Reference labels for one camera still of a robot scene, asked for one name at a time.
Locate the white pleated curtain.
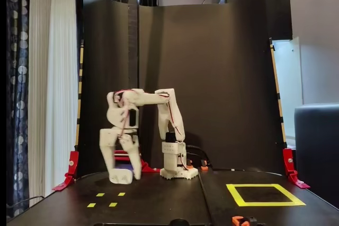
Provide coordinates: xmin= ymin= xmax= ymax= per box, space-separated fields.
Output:
xmin=28 ymin=0 xmax=80 ymax=207

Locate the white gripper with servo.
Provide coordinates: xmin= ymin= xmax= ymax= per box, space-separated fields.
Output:
xmin=100 ymin=127 xmax=142 ymax=180

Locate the orange black spring clamp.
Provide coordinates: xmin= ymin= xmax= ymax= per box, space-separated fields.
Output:
xmin=231 ymin=215 xmax=258 ymax=226

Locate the black backdrop board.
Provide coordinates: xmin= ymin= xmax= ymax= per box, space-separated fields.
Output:
xmin=76 ymin=0 xmax=288 ymax=178

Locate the red white servo cable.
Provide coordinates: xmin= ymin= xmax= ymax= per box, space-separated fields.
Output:
xmin=113 ymin=88 xmax=186 ymax=170

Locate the yellow tape square outline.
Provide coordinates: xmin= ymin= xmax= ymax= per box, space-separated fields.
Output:
xmin=226 ymin=183 xmax=307 ymax=207

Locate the red screw clamp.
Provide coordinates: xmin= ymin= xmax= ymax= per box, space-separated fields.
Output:
xmin=113 ymin=149 xmax=131 ymax=162

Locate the red corner bracket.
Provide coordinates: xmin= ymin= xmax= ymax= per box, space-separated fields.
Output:
xmin=51 ymin=150 xmax=80 ymax=192
xmin=282 ymin=148 xmax=311 ymax=190

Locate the white cabinet door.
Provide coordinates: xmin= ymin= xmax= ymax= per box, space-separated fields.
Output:
xmin=272 ymin=36 xmax=304 ymax=138

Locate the thin black cable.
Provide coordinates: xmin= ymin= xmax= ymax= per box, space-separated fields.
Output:
xmin=6 ymin=195 xmax=45 ymax=208

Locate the blue patterned curtain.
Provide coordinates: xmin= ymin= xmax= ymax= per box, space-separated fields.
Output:
xmin=6 ymin=0 xmax=31 ymax=219

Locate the blue white charger block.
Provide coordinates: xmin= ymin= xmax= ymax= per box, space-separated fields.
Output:
xmin=109 ymin=164 xmax=133 ymax=185

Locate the yellow black striped stick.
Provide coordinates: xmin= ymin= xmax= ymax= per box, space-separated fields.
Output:
xmin=75 ymin=39 xmax=85 ymax=151
xmin=269 ymin=37 xmax=288 ymax=149

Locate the dark blue sofa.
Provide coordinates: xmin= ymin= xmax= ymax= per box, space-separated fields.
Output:
xmin=294 ymin=103 xmax=339 ymax=210

